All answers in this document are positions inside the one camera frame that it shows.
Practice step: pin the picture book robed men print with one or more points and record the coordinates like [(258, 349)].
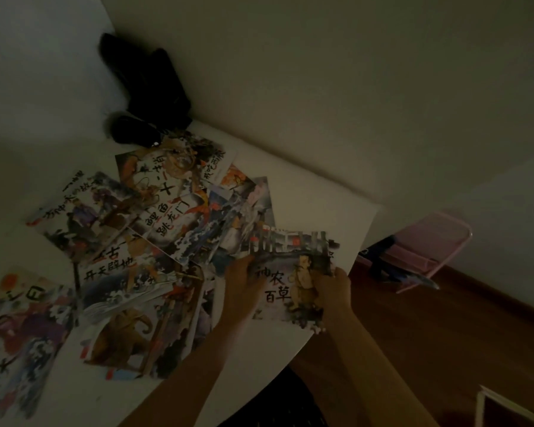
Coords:
[(84, 213)]

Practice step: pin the pink plastic stool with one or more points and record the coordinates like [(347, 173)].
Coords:
[(431, 235)]

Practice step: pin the person's dark clothing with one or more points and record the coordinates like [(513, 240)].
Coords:
[(276, 404)]

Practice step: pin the black cloth object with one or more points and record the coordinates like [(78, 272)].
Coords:
[(151, 93)]

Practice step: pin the person's left hand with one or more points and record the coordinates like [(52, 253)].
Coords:
[(240, 297)]

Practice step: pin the person's right hand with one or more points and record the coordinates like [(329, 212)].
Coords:
[(338, 297)]

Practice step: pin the white board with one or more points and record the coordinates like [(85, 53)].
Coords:
[(507, 409)]

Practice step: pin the person's right forearm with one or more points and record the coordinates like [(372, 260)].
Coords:
[(378, 378)]

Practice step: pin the person's left forearm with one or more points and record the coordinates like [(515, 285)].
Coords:
[(182, 378)]

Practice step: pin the pile of books and magazines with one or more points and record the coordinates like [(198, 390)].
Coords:
[(151, 280)]

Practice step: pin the ink-painted sage picture book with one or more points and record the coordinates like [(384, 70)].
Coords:
[(293, 249)]

